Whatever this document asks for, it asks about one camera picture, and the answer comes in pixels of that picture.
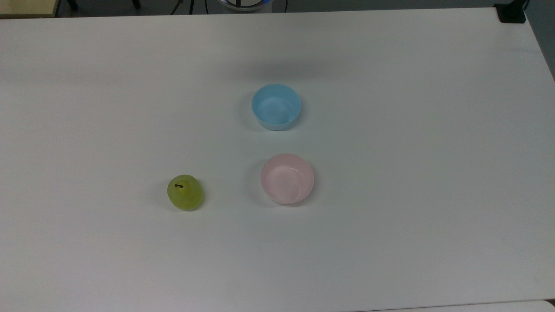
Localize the black table clamp mount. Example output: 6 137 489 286
494 0 530 24

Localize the black floor cable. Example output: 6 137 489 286
171 0 196 15

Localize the light wooden table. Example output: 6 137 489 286
0 0 60 19

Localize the pink plastic bowl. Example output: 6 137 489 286
261 153 315 205

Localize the light blue plastic bowl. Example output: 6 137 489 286
252 84 302 131

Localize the green pear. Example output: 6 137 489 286
168 175 204 211

